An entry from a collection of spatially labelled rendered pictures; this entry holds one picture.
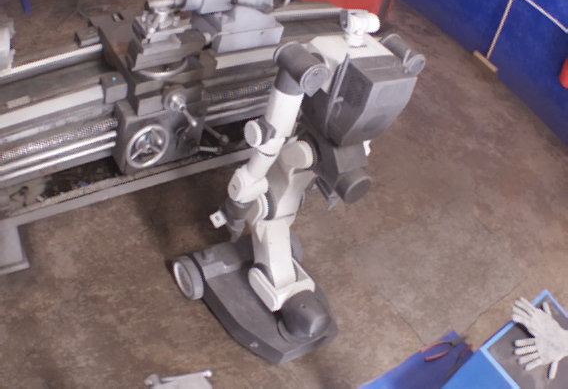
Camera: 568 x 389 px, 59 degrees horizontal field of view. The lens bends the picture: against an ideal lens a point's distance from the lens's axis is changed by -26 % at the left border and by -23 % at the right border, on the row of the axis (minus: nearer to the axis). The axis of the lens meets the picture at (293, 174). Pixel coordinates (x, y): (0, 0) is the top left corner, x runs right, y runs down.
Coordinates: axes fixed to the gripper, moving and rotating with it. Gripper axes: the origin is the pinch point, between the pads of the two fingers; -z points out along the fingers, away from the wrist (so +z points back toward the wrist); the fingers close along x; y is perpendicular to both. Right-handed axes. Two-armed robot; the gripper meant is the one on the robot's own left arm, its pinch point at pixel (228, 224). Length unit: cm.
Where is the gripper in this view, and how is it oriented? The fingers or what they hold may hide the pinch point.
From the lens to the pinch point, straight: 234.2
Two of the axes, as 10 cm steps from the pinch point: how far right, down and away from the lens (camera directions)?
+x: -5.0, -7.7, 3.9
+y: -7.9, 2.3, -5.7
